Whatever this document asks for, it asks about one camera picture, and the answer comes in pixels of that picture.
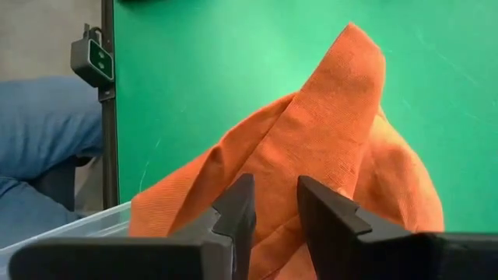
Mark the orange towel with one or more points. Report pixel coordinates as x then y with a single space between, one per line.
323 128

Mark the clear plastic bin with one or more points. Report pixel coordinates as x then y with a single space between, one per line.
78 227

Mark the person's leg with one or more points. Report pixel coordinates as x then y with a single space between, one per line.
23 218
39 124

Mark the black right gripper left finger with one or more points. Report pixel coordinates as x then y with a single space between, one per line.
225 241

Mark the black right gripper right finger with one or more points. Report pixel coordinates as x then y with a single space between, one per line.
334 241

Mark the black table-level camera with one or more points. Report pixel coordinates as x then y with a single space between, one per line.
83 62

